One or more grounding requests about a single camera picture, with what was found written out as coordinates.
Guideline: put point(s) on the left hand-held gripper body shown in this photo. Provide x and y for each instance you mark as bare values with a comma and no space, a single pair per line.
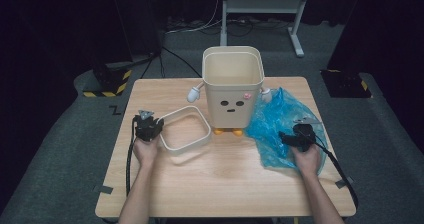
145,129

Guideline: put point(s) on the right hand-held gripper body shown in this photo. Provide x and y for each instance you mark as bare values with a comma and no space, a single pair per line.
305,135

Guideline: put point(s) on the blue plastic bag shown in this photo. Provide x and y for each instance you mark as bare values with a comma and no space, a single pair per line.
276,124

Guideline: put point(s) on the cream trash bin with face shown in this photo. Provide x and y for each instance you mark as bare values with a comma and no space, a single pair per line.
230,114

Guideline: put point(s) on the person's left hand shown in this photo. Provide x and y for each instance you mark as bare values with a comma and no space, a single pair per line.
146,152

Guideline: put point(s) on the person's right hand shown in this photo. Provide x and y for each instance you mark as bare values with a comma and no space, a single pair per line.
308,162

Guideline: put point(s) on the black zigzag floor tape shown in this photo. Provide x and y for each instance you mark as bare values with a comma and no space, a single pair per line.
116,110

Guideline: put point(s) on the black stand base striped tape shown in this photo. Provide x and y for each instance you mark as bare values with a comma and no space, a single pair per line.
110,80
345,84

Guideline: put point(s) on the grey tape piece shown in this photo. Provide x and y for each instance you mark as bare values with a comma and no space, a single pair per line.
344,182
103,189

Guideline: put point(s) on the black curtain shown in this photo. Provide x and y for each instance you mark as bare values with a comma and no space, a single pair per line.
383,34
50,34

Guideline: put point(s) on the white-framed desk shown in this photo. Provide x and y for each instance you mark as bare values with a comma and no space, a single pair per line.
263,4

